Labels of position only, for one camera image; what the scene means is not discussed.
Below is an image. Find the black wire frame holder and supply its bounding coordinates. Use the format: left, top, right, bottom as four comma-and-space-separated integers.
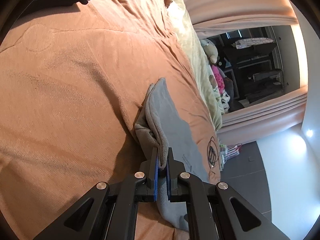
209, 145, 219, 164

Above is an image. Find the orange blanket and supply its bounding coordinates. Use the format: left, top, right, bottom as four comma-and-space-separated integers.
0, 0, 222, 240

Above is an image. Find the white nightstand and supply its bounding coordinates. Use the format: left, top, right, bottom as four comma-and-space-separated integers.
218, 144, 225, 172

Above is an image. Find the pink plush toy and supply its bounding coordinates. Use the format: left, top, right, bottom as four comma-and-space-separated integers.
211, 65, 225, 93

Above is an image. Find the floral hanging garment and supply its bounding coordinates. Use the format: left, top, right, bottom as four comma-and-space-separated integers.
231, 37, 273, 49

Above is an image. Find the pink curtain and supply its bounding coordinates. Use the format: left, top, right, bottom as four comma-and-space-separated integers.
180, 0, 299, 30
217, 85, 309, 145

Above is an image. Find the dark hanging garment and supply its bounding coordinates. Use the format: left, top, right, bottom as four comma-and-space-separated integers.
222, 42, 277, 63

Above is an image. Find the black and white plush toy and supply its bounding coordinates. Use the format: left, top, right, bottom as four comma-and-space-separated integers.
221, 91, 232, 113

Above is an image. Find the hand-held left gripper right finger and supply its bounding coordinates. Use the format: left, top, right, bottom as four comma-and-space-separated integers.
167, 148, 288, 240

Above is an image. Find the thin black cable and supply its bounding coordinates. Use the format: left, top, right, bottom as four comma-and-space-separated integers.
206, 136, 220, 177

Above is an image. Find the striped gift bag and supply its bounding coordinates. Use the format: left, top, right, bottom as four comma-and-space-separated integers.
221, 142, 243, 164

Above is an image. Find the grey t-shirt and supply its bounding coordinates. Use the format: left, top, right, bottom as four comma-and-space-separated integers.
134, 77, 209, 232

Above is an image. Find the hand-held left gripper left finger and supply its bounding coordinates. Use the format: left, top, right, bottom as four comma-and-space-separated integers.
32, 147, 159, 240

